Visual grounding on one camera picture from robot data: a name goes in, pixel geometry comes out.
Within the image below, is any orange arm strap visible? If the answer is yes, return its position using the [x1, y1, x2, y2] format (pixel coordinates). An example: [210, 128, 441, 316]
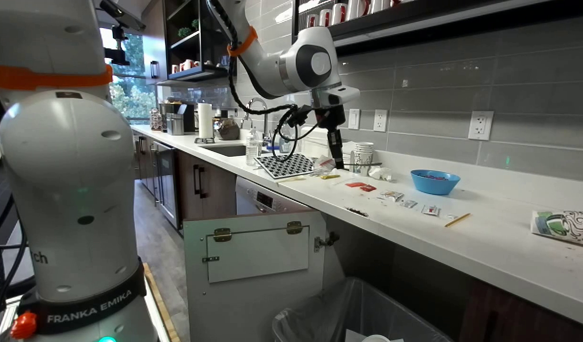
[225, 26, 261, 60]
[0, 64, 117, 94]

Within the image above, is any brown base cabinet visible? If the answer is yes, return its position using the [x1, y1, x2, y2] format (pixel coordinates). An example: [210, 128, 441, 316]
[176, 151, 240, 225]

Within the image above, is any clear plastic zip bag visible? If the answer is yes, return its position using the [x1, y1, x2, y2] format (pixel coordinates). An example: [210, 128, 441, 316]
[310, 157, 339, 178]

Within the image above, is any dark wall shelf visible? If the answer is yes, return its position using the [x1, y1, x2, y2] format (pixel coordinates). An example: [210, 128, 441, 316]
[291, 0, 583, 60]

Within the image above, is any grey dishwasher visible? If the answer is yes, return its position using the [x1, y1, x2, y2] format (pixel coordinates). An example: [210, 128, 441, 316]
[234, 176, 312, 217]

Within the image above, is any crumpled white tissue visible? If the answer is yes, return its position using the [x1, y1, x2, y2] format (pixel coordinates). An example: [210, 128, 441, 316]
[367, 166, 398, 185]

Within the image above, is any patterned packet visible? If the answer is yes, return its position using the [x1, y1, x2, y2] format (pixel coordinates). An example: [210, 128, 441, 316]
[531, 210, 583, 252]

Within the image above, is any dark brown cabinet front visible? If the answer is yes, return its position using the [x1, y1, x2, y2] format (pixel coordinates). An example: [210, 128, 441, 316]
[459, 282, 583, 342]

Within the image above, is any grey trash bin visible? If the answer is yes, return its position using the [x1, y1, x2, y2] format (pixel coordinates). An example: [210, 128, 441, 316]
[271, 276, 455, 342]

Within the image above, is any dark glass carafe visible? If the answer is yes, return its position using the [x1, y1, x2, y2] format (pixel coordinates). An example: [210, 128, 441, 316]
[214, 109, 242, 143]

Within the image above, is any white paper towel roll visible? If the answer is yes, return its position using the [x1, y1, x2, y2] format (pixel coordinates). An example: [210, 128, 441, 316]
[197, 102, 217, 145]

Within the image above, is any short wooden stick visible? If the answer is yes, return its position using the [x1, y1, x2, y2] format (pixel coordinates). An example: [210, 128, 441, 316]
[443, 212, 474, 231]

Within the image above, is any large glass window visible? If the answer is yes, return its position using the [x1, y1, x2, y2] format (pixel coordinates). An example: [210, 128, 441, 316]
[100, 27, 162, 126]

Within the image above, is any black white patterned mat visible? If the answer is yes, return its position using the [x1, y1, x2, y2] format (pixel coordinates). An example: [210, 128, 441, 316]
[257, 153, 324, 183]

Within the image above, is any chrome faucet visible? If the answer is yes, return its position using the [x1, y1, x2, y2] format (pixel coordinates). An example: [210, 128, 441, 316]
[242, 96, 272, 145]

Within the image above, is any black undercounter fridge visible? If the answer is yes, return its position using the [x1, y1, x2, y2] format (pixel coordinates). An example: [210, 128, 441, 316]
[136, 136, 183, 231]

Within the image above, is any white wall switch plate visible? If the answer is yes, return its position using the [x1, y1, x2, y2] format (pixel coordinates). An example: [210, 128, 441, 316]
[347, 107, 364, 132]

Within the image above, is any black horizontal bar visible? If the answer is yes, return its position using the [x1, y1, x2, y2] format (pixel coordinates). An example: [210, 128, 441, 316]
[102, 46, 134, 67]

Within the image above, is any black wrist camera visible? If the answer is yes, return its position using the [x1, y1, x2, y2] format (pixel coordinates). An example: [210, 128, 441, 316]
[282, 103, 314, 130]

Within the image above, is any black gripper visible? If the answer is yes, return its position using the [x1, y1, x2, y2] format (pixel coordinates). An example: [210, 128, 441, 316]
[316, 103, 348, 172]

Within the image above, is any blue bowl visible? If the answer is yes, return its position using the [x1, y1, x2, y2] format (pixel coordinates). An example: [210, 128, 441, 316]
[409, 168, 462, 198]

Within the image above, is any white wall outlet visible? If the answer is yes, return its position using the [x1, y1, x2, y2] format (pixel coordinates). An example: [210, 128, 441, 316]
[468, 111, 497, 143]
[373, 109, 390, 134]

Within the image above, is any tall patterned paper cup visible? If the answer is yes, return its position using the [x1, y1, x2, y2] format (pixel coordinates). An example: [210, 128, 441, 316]
[350, 141, 377, 178]

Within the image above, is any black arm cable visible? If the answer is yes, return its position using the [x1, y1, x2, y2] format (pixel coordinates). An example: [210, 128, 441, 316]
[225, 37, 324, 164]

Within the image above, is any steel sink basin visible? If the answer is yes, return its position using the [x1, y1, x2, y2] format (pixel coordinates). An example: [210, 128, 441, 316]
[198, 141, 250, 159]

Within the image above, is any black coffee machine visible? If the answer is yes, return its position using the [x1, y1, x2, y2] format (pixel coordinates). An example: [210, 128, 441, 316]
[166, 100, 198, 138]

